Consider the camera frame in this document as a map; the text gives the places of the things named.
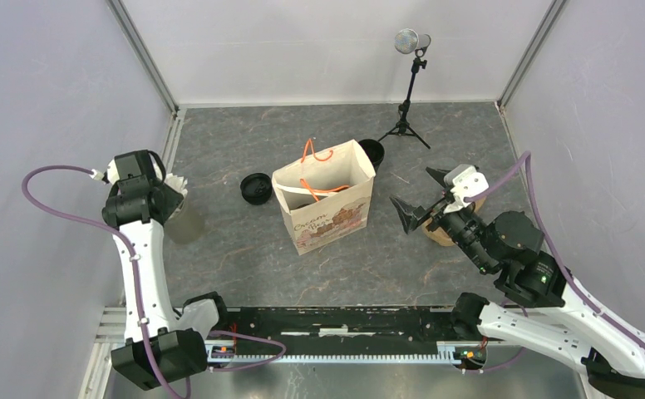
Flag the white straw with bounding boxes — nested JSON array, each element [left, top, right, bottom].
[[273, 183, 350, 196]]

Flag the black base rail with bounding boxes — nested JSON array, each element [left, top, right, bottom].
[[96, 305, 593, 365]]

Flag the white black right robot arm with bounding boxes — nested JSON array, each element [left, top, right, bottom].
[[391, 165, 645, 398]]

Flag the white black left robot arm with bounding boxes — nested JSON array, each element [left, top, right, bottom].
[[101, 150, 231, 391]]

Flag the paper takeout bag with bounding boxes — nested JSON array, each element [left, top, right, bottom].
[[271, 139, 376, 255]]

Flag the microphone on black tripod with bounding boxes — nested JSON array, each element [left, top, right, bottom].
[[379, 28, 431, 150]]

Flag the stack of black cups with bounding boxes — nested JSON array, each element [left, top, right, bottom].
[[358, 139, 386, 171]]

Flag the white straws in cup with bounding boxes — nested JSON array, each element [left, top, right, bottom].
[[164, 173, 204, 245]]

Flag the stack of black lids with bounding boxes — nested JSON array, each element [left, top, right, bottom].
[[239, 173, 273, 205]]

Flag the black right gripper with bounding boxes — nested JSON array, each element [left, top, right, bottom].
[[387, 165, 495, 272]]

